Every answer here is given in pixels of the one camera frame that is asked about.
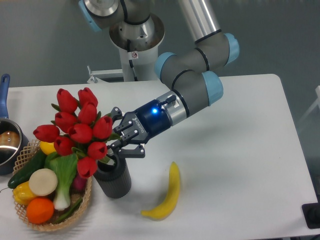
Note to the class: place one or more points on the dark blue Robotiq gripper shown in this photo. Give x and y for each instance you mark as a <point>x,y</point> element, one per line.
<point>137,127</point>

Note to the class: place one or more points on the dark grey ribbed vase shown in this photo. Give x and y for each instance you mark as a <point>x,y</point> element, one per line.
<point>115,181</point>

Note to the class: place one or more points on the white round toy slice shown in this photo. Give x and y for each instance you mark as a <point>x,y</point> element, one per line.
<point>43,182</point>

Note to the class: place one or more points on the green toy bean pod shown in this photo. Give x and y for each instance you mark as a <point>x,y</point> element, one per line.
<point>69,212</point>

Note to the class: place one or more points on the red tulip bouquet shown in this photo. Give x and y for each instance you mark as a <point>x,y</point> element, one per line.
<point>78,127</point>

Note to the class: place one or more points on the green toy cucumber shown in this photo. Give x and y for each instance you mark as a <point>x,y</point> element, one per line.
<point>37,162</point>

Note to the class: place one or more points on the orange toy orange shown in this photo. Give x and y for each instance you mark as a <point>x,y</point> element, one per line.
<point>40,210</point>

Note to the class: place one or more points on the purple toy radish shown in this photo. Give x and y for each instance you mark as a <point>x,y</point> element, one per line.
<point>79,183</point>

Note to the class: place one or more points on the green toy bok choy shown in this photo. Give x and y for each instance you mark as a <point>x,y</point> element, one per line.
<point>65,168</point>

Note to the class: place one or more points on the yellow toy bell pepper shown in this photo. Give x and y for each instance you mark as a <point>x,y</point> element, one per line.
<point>22,194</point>

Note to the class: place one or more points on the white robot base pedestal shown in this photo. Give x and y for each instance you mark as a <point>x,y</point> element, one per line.
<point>138,65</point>

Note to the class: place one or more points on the white metal frame bracket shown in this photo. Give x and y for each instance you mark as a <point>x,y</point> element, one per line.
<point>105,76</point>

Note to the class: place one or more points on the woven wicker basket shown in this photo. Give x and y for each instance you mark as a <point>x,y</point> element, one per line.
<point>25,155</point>

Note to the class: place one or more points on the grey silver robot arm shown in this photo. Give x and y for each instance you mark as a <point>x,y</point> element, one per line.
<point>191,79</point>

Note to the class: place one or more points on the black device at table edge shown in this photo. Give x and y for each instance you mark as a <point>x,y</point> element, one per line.
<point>311,212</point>

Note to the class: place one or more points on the yellow toy banana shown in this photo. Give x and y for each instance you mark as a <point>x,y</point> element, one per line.
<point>168,205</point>

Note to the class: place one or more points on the blue saucepan with handle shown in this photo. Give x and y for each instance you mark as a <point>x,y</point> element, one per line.
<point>12,138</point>

